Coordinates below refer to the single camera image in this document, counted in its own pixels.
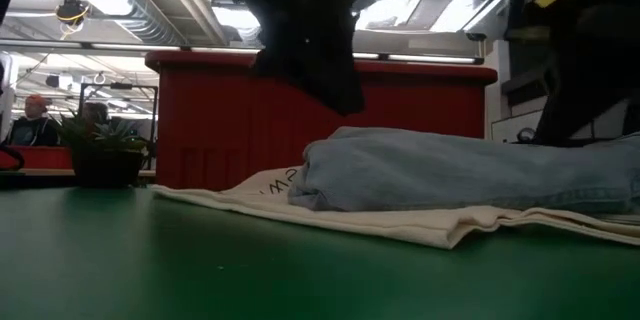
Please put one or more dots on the navy garment with white label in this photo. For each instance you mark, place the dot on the navy garment with white label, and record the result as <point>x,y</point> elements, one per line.
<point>310,35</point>

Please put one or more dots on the light blue denim jeans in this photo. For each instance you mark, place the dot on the light blue denim jeans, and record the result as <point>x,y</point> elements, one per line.
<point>450,175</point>

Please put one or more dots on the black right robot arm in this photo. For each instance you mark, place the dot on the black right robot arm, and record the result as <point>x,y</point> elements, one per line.
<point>590,60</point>

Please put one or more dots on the red plastic laundry basket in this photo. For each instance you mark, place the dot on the red plastic laundry basket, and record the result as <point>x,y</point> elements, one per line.
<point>210,125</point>

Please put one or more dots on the white board panel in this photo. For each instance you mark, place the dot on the white board panel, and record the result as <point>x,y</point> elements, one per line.
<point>510,127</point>

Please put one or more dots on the black device with dial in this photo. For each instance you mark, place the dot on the black device with dial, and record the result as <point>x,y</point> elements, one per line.
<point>526,135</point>

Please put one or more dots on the cream printed tote bag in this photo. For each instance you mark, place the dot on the cream printed tote bag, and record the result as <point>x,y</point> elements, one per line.
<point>350,225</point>

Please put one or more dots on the black round ceiling device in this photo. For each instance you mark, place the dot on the black round ceiling device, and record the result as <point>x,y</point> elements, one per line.
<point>72,10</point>

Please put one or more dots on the person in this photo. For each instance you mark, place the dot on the person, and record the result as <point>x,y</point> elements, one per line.
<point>32,125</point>
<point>95,115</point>

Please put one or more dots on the small potted succulent plant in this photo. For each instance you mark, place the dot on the small potted succulent plant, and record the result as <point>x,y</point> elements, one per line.
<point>105,160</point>

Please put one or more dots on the green table mat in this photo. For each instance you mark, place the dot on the green table mat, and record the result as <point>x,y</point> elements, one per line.
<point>200,270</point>

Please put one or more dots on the red bench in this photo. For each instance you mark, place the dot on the red bench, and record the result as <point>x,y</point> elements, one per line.
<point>45,157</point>

